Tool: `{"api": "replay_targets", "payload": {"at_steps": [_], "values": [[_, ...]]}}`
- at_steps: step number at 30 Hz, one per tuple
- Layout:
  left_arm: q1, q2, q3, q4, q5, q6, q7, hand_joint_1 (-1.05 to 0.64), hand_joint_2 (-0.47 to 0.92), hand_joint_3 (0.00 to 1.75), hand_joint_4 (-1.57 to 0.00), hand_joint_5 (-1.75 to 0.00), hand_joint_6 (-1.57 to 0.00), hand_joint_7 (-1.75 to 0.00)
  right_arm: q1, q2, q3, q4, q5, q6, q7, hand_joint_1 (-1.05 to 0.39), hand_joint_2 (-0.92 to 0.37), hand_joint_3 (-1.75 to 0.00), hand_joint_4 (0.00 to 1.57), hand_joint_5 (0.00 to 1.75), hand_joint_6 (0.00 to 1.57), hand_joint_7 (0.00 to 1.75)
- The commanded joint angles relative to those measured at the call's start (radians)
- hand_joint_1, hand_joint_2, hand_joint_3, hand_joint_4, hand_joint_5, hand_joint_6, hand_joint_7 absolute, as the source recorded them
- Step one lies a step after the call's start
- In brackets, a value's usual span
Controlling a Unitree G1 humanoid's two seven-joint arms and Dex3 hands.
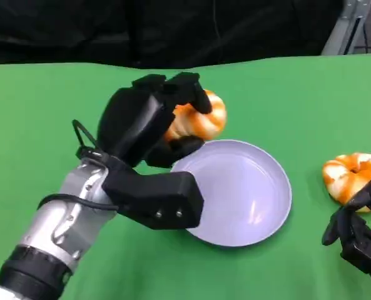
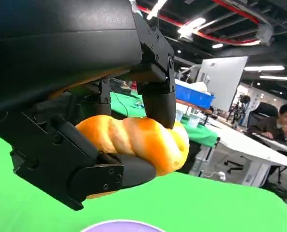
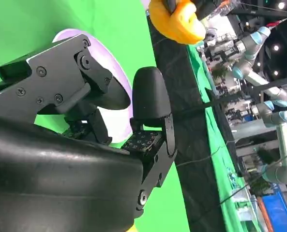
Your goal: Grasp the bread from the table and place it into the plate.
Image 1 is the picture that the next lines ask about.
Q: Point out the orange and white bread roll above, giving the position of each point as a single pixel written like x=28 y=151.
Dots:
x=210 y=125
x=341 y=181

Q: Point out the black curtain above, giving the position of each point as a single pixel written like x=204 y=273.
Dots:
x=141 y=31

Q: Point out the grey metal frame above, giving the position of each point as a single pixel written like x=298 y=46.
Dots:
x=341 y=34

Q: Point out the green table cloth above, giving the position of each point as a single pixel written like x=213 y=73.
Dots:
x=32 y=103

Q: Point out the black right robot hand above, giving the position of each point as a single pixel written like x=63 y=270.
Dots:
x=360 y=243

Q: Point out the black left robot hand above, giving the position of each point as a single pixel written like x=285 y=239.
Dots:
x=129 y=125

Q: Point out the lilac plate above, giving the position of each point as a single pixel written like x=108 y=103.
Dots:
x=241 y=193

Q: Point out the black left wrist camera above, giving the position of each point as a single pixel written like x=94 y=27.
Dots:
x=160 y=197

